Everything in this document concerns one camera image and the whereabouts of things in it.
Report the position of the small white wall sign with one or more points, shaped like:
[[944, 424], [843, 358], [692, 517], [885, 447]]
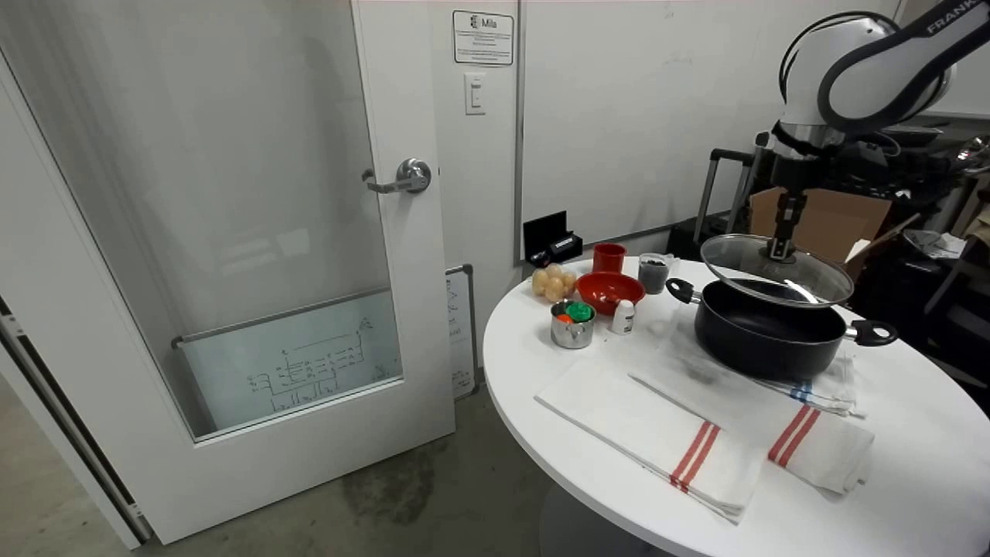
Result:
[[482, 39]]

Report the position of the low white wall poster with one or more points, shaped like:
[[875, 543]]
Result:
[[460, 328]]

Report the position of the brown cardboard box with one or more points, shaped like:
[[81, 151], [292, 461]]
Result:
[[835, 221]]

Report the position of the black equipment cart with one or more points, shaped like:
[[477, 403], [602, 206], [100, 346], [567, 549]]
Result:
[[930, 297]]

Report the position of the yellowish bread roll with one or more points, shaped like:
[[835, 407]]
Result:
[[555, 283]]

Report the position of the grey measuring cup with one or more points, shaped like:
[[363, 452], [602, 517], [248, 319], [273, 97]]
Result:
[[653, 277]]

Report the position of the black wall holder box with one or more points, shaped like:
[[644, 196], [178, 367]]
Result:
[[545, 239]]

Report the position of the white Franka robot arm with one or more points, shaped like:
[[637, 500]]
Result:
[[854, 73]]

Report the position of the white door with frosted glass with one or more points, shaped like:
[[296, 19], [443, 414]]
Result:
[[206, 259]]

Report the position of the black cooking pot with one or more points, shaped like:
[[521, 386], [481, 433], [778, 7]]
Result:
[[768, 335]]

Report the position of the glass lid with black knob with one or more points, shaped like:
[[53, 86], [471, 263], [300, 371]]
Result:
[[759, 268]]

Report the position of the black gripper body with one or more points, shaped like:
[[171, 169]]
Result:
[[792, 207]]

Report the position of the white light switch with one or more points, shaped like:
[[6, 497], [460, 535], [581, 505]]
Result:
[[475, 95]]

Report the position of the red mug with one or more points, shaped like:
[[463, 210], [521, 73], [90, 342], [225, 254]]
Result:
[[608, 259]]

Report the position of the small clear shaker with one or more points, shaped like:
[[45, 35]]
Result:
[[623, 315]]

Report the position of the red bowl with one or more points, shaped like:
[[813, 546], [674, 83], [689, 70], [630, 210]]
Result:
[[608, 291]]

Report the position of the open tin can with items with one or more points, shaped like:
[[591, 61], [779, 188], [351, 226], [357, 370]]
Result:
[[569, 328]]

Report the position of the white towel with red stripes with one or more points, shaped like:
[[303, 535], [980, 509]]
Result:
[[824, 448], [637, 422]]

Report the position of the white wall whiteboard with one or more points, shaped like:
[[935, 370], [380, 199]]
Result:
[[637, 113]]

